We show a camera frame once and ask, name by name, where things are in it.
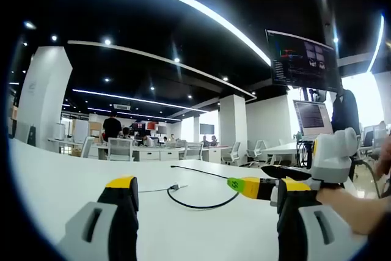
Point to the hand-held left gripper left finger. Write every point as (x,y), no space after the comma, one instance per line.
(119,227)

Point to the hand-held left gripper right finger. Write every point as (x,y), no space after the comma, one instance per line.
(293,230)

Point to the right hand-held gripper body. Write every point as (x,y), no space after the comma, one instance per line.
(333,157)

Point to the white office desk row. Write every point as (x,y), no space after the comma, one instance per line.
(159,152)

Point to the person's right hand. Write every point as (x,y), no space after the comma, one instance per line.
(339,203)

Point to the white side table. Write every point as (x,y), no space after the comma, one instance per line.
(282,149)

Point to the white office chair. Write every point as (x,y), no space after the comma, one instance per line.
(87,147)
(120,149)
(192,151)
(231,152)
(256,152)

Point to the monitor with text window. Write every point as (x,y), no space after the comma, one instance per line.
(311,117)

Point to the hanging dark monitor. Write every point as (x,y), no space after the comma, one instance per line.
(305,62)

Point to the white box appliance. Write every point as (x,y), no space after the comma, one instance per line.
(59,131)

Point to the ceiling air vent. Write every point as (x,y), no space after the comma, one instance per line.
(122,107)

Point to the dark wall screen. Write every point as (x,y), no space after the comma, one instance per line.
(207,129)

